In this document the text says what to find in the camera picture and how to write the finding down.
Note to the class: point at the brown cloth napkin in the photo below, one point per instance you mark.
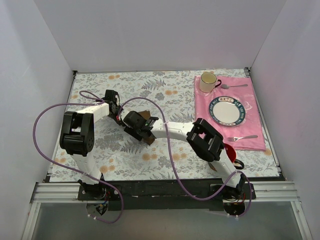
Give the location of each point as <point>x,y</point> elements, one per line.
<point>146,115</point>

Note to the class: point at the pink satin cloth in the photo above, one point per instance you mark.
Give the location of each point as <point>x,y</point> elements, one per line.
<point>252,123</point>

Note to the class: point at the silver spoon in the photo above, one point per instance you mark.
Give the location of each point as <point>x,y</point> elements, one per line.
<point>225,86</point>

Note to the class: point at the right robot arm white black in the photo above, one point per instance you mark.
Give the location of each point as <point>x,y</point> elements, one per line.
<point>204,139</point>

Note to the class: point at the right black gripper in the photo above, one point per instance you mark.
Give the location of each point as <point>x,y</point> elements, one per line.
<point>139,131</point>

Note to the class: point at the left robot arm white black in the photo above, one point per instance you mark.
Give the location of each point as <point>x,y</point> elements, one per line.
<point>77,138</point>

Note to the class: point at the silver fork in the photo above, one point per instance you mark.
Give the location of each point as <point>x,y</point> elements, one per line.
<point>235,139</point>

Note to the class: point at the white plate dark rim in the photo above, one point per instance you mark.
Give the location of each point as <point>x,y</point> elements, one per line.
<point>227,111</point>

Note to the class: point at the cream enamel mug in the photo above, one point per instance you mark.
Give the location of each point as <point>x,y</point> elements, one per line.
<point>208,82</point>

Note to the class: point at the red interior dark mug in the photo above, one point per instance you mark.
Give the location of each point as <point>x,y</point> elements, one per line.
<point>224,159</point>

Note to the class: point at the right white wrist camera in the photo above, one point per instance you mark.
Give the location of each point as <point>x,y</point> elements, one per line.
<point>121,116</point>

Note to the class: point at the black base bar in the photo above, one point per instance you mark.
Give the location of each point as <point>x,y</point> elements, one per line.
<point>162,194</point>

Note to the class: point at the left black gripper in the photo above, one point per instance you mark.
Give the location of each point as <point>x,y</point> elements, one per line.
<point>119,116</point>

